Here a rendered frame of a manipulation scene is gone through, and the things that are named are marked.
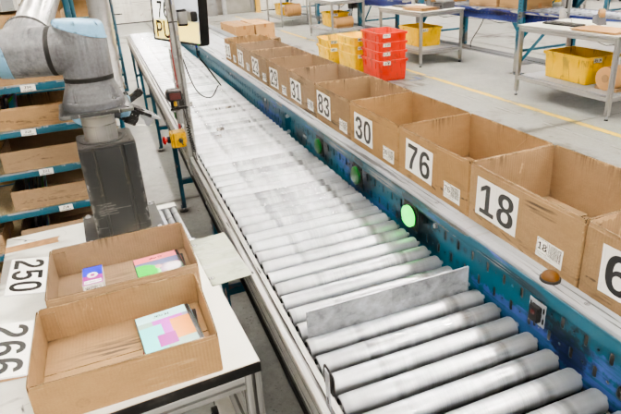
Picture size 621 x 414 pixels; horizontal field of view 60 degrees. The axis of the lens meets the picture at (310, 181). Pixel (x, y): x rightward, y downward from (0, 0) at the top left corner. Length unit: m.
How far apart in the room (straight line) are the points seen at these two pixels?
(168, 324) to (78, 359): 0.21
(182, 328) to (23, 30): 1.02
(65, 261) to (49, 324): 0.31
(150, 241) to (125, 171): 0.27
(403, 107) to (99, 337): 1.47
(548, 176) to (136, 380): 1.23
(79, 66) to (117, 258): 0.60
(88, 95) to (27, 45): 0.22
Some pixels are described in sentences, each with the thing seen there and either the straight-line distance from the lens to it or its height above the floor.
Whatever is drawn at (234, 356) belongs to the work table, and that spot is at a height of 0.75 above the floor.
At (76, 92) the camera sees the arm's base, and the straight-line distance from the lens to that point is 1.81.
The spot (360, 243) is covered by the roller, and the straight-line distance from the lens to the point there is 1.71.
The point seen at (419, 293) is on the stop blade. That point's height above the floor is 0.77.
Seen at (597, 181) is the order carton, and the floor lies 0.99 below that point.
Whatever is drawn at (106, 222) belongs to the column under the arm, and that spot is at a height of 0.81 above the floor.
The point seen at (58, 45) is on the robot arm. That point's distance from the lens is 1.80.
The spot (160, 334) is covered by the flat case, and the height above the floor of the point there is 0.78.
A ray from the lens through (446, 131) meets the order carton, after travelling 1.94.
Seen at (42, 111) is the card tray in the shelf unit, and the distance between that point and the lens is 2.78.
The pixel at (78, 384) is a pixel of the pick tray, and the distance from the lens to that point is 1.24.
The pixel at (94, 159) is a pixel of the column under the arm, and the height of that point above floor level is 1.03.
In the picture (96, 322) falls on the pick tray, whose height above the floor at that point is 0.78.
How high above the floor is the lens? 1.59
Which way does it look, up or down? 23 degrees down
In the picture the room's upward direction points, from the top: 4 degrees counter-clockwise
